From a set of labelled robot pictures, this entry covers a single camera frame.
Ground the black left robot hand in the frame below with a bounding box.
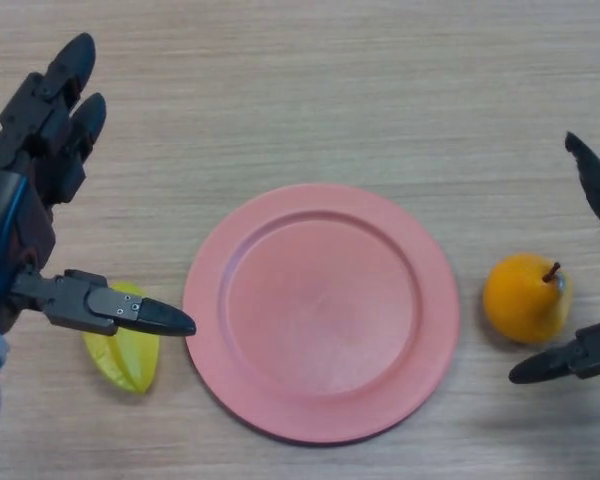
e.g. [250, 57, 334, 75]
[0, 32, 197, 337]

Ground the yellow orange pear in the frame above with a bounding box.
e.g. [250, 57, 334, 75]
[482, 252, 574, 345]

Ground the pink round plate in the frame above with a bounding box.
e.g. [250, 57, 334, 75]
[182, 182, 461, 445]

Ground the yellow starfruit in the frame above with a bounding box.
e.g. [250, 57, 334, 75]
[82, 281, 162, 396]

